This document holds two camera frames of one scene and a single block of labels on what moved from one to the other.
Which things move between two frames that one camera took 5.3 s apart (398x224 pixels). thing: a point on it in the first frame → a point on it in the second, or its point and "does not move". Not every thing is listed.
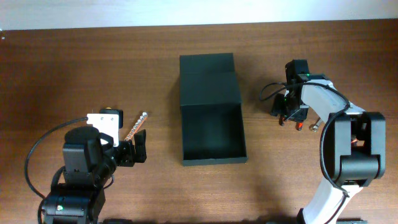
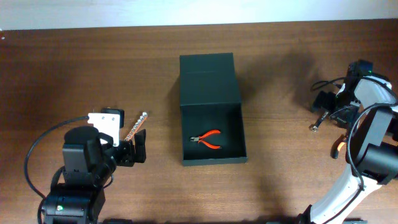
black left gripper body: [131, 150] does not move
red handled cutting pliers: [299, 126] → [198, 139]
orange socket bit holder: [137, 126] does not move
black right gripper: [292, 113] → [337, 109]
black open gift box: [212, 119] does not move
